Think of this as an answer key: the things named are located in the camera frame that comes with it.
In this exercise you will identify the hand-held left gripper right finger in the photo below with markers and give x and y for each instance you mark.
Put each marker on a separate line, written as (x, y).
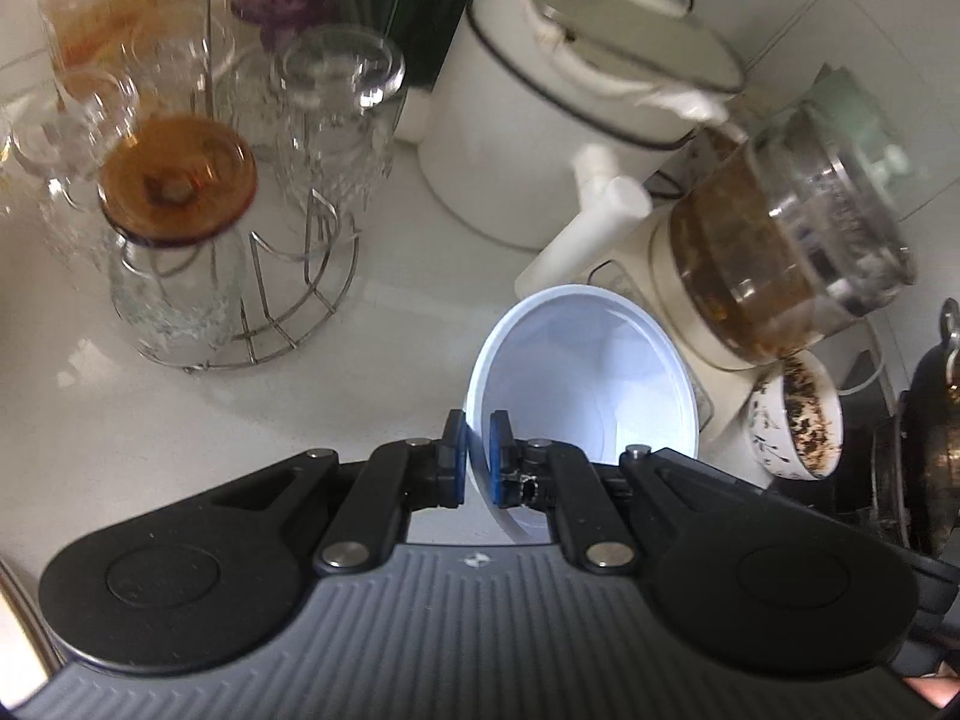
(501, 465)

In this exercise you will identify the white cooking pot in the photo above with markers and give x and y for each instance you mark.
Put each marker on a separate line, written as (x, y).
(495, 127)

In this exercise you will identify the speckled cup with tea leaves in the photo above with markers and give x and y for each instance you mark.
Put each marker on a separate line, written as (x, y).
(795, 420)

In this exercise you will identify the small white plastic bowl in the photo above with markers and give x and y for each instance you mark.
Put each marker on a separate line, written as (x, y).
(585, 360)

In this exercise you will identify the amber glass cup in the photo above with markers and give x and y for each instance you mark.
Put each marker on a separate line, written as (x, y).
(180, 165)

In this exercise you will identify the purple flower shaped lid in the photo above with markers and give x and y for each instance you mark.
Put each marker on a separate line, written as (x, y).
(285, 7)

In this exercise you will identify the red lidded jar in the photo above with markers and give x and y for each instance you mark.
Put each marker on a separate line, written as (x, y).
(97, 7)

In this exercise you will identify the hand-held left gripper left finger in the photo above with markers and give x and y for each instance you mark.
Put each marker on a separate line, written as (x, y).
(454, 465)

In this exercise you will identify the cream kettle base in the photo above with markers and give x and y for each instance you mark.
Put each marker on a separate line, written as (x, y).
(675, 300)

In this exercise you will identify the glass teapot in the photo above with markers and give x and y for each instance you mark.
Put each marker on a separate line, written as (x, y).
(787, 240)

